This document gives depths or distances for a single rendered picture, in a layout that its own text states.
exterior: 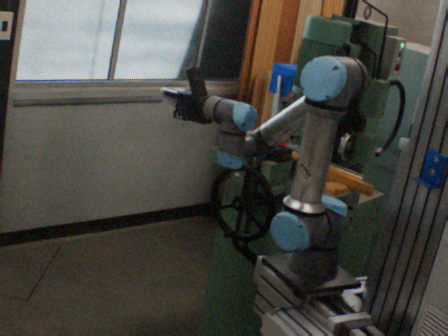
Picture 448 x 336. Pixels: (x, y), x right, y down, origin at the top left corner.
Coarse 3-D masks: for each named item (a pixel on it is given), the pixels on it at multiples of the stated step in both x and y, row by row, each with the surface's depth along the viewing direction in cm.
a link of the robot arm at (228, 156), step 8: (224, 136) 198; (232, 136) 197; (240, 136) 198; (248, 136) 204; (224, 144) 198; (232, 144) 198; (240, 144) 199; (248, 144) 202; (256, 144) 205; (224, 152) 199; (232, 152) 198; (240, 152) 199; (248, 152) 203; (224, 160) 199; (232, 160) 199; (240, 160) 200; (232, 168) 200
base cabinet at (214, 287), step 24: (216, 240) 285; (264, 240) 271; (360, 240) 296; (216, 264) 287; (240, 264) 279; (360, 264) 305; (216, 288) 288; (240, 288) 280; (216, 312) 290; (240, 312) 282
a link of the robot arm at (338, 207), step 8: (328, 200) 198; (336, 200) 201; (328, 208) 195; (336, 208) 195; (344, 208) 197; (328, 216) 193; (336, 216) 196; (344, 216) 198; (336, 224) 196; (328, 232) 193; (336, 232) 198; (328, 240) 198; (336, 240) 199
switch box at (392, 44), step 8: (392, 40) 276; (400, 40) 277; (384, 48) 279; (392, 48) 277; (384, 56) 279; (392, 56) 277; (400, 56) 282; (384, 64) 280; (392, 64) 278; (400, 64) 284; (384, 72) 280; (392, 72) 280
